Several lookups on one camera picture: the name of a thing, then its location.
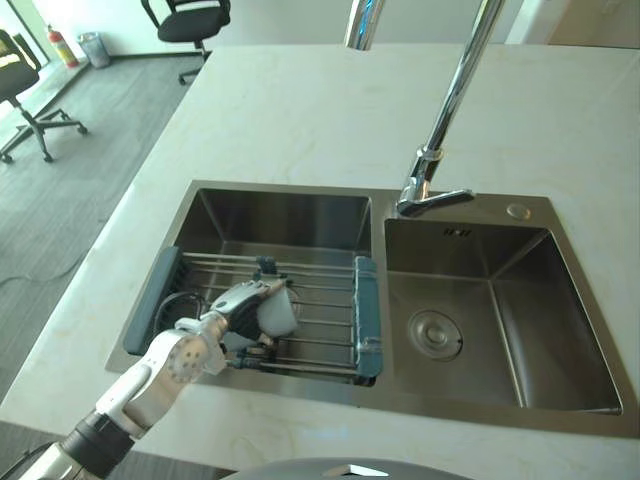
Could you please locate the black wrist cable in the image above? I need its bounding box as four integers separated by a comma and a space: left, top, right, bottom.
152, 292, 207, 337

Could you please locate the chrome kitchen faucet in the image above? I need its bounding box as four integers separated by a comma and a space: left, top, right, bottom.
343, 0, 506, 218

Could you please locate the round sink drain strainer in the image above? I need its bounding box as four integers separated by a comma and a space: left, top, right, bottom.
407, 309, 464, 360

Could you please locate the grey mesh waste bin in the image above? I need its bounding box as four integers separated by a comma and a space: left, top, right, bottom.
78, 31, 111, 69

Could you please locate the stainless steel double sink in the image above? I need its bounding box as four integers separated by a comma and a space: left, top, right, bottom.
104, 179, 625, 416

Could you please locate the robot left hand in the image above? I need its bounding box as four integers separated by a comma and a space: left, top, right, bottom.
209, 280, 290, 346

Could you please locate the black office chair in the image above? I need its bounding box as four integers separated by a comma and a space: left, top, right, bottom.
0, 28, 89, 165
140, 0, 232, 85

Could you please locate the red fire extinguisher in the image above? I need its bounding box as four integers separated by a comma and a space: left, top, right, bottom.
45, 23, 80, 69

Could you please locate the blue sink drying rack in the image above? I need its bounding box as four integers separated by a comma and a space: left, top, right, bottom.
124, 246, 384, 389

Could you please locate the white cup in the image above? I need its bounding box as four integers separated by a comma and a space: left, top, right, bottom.
223, 289, 299, 352

